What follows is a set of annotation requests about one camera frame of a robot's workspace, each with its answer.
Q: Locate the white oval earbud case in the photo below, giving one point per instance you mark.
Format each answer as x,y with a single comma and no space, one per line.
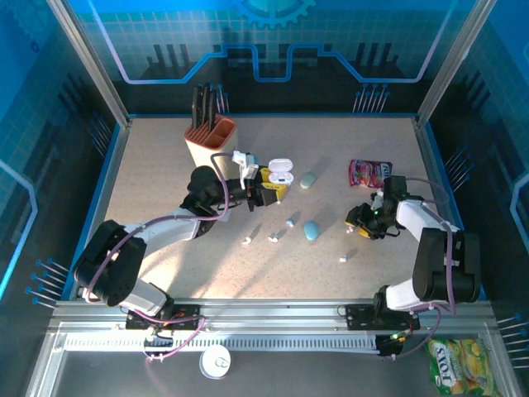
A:
281,165

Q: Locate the mint green oval earbud case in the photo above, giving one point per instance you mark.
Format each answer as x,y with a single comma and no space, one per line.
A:
308,180

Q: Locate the blue oval earbud case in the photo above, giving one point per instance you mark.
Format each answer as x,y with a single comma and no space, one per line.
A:
311,230

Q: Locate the white stemmed earbud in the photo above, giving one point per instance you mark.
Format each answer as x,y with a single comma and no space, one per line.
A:
246,240
272,238

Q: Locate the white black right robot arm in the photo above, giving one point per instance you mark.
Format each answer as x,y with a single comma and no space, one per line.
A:
446,269

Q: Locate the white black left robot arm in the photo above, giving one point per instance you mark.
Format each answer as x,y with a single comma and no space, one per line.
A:
165,231

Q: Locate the beige knife holder orange rim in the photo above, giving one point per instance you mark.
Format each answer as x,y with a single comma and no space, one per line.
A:
206,153

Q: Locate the red candy packet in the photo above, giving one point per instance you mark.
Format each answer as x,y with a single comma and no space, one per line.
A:
368,173

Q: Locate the yellow green candy bag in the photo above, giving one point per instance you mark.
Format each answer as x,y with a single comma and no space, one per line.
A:
463,366

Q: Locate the white round lid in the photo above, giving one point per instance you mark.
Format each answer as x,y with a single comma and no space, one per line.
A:
215,362

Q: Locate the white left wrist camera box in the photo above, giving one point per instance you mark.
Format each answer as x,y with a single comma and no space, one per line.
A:
244,165

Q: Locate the aluminium side rail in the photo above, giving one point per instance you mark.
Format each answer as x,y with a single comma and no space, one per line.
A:
115,165
431,165

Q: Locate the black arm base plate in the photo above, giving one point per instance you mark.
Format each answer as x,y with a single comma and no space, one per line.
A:
359,316
191,323

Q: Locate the aluminium frame rail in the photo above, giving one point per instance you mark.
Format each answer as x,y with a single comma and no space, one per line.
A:
273,314

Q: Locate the aluminium frame post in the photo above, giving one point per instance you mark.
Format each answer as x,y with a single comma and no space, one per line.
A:
454,62
91,62

